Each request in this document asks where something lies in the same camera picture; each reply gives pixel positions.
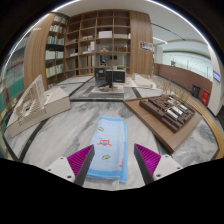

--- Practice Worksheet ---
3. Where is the red bin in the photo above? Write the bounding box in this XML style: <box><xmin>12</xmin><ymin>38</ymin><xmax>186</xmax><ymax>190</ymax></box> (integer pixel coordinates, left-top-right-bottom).
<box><xmin>200</xmin><ymin>89</ymin><xmax>211</xmax><ymax>107</ymax></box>

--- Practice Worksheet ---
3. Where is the light blue printed towel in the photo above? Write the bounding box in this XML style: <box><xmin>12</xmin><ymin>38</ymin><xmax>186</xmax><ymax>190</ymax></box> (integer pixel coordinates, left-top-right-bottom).
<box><xmin>85</xmin><ymin>115</ymin><xmax>129</xmax><ymax>184</ymax></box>

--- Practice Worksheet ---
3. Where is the dark bin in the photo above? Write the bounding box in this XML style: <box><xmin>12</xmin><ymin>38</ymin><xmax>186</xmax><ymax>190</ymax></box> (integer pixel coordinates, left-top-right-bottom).
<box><xmin>191</xmin><ymin>83</ymin><xmax>202</xmax><ymax>99</ymax></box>

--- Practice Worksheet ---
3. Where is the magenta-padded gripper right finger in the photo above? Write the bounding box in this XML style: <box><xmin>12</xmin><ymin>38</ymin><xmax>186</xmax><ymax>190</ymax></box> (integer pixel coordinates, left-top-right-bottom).
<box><xmin>133</xmin><ymin>143</ymin><xmax>184</xmax><ymax>185</ymax></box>

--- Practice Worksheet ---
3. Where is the blue wall screen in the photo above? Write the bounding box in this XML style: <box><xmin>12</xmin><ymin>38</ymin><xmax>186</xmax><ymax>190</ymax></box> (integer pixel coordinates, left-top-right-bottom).
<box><xmin>213</xmin><ymin>70</ymin><xmax>222</xmax><ymax>84</ymax></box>

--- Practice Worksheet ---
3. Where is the dark grey block model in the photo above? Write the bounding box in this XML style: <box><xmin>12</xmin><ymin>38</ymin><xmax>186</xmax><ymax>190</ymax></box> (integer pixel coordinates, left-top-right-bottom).
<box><xmin>93</xmin><ymin>67</ymin><xmax>127</xmax><ymax>88</ymax></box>

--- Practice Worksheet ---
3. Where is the bookshelf with colourful books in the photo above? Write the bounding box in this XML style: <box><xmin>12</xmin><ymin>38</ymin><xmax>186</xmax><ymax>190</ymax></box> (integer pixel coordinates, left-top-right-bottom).
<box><xmin>0</xmin><ymin>29</ymin><xmax>29</xmax><ymax>124</ymax></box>

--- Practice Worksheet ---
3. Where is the small white building model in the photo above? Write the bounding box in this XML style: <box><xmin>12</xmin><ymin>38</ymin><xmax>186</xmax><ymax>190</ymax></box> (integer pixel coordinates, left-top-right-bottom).
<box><xmin>131</xmin><ymin>73</ymin><xmax>157</xmax><ymax>90</ymax></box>

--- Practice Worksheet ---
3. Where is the grey model base plate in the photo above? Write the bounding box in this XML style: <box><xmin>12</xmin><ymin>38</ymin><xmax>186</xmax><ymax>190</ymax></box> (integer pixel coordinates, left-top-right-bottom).
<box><xmin>71</xmin><ymin>84</ymin><xmax>126</xmax><ymax>101</ymax></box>

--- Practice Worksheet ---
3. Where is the wooden shelf unit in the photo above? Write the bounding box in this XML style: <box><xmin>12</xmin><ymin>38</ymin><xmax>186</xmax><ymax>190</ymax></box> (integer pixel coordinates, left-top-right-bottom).
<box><xmin>23</xmin><ymin>9</ymin><xmax>154</xmax><ymax>89</ymax></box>

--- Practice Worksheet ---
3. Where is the dark brown building model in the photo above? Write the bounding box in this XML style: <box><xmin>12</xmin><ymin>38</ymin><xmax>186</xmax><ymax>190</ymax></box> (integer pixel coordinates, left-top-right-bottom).
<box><xmin>139</xmin><ymin>94</ymin><xmax>196</xmax><ymax>134</ymax></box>

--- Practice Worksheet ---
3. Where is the wall poster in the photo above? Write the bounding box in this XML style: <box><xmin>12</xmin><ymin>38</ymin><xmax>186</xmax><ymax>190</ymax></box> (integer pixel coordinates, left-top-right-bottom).
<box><xmin>138</xmin><ymin>40</ymin><xmax>154</xmax><ymax>52</ymax></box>

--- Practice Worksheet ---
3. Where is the white architectural building model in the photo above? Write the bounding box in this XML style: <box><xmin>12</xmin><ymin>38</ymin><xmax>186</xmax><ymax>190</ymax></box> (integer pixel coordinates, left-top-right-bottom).
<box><xmin>5</xmin><ymin>73</ymin><xmax>72</xmax><ymax>138</ymax></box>

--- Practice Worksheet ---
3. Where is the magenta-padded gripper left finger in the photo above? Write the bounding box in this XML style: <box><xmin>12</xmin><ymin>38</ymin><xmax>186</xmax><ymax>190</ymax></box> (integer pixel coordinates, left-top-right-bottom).
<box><xmin>45</xmin><ymin>144</ymin><xmax>96</xmax><ymax>187</ymax></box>

